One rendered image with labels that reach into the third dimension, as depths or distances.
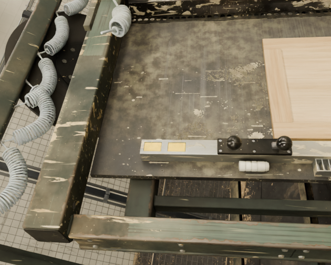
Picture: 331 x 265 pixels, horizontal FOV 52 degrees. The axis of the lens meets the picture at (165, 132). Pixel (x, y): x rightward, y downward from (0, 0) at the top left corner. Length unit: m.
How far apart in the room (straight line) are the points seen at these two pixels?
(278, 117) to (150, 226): 0.50
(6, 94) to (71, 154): 0.68
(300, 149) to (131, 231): 0.50
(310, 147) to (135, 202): 0.51
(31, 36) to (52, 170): 0.97
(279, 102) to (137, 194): 0.52
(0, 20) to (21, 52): 5.03
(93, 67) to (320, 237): 0.82
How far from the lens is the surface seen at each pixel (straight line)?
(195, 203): 0.99
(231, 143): 0.84
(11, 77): 1.63
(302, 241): 0.87
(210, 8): 1.45
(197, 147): 0.97
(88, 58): 1.21
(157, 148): 0.98
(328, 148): 1.02
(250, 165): 0.96
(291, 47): 1.30
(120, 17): 1.15
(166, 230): 0.86
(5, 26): 6.68
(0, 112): 1.52
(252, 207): 1.00
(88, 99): 1.07
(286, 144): 0.86
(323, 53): 1.31
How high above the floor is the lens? 1.97
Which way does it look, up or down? 19 degrees down
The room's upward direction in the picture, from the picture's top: 70 degrees counter-clockwise
